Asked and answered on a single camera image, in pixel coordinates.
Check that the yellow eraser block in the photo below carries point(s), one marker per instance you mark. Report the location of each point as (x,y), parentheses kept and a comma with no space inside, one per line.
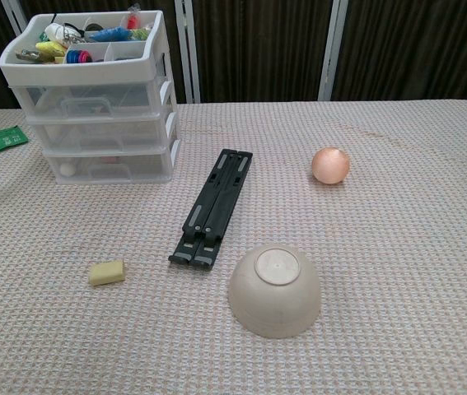
(107,272)

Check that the red plastic-wrapped snack bag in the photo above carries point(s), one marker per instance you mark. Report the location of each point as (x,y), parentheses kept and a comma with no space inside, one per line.
(133,19)

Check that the black folding laptop stand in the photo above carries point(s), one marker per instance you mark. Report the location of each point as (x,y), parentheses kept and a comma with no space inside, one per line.
(216,197)

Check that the orange pink ball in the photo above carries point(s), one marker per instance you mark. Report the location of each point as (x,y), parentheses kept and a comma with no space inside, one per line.
(330,165)

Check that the beige upturned bowl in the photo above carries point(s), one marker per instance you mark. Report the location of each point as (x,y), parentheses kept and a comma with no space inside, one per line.
(274,300)

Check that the pink labelled clear case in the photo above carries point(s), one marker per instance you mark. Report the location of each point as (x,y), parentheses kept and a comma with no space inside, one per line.
(109,159)

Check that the beige woven tablecloth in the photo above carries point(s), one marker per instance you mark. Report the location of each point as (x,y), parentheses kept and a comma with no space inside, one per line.
(381,267)

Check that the small white ball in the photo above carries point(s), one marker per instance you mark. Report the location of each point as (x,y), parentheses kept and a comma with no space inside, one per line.
(68,170)

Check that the green snack packet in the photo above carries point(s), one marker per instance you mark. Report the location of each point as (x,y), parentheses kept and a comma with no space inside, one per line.
(141,34)

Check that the blue toy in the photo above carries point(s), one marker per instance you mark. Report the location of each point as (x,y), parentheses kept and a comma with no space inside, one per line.
(111,34)

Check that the yellow packet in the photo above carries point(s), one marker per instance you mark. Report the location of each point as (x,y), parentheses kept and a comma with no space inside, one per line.
(49,47)

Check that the white round trinket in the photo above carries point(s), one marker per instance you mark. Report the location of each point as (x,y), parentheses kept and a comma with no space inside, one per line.
(56,32)

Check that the colourful printed packets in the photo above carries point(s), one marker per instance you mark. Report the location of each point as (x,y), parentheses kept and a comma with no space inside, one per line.
(31,55)

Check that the white partition frame post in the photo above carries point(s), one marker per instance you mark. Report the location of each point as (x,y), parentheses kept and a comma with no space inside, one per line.
(12,10)
(332,49)
(188,49)

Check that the white plastic drawer unit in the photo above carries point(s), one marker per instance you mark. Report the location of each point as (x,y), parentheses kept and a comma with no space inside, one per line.
(76,72)

